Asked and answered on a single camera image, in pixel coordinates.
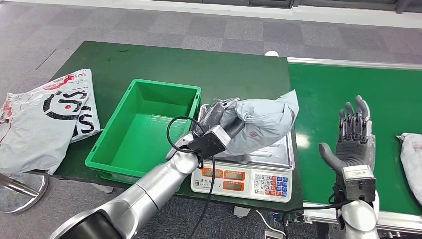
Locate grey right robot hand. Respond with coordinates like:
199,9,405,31
318,95,377,175

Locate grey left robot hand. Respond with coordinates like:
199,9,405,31
193,97,245,139

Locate grey parcel bag red print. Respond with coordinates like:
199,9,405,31
396,132,422,207

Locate green conveyor belt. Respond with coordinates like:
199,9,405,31
287,57,422,233

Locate conveyor connector block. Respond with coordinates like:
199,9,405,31
272,213,293,225

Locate white scale with steel tray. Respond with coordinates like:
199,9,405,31
190,104,296,204

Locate green plastic crate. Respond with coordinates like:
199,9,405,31
84,78,203,185

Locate white table foot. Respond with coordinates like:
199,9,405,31
233,206,251,219

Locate white printed mailer bag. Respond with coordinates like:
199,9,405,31
42,68,101,143

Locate large grey logo mailer bag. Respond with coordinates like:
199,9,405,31
0,84,90,175

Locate round chrome stand base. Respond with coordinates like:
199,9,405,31
0,173,49,214

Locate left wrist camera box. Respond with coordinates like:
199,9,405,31
188,124,231,160

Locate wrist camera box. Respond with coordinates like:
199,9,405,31
188,124,231,160
341,165,377,203

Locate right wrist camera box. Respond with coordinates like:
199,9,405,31
341,165,377,203

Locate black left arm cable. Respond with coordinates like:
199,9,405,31
166,115,216,239

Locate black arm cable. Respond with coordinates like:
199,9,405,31
166,115,216,239
281,184,353,239

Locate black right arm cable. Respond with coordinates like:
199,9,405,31
281,184,353,239

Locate white power cable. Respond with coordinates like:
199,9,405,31
255,210,287,238

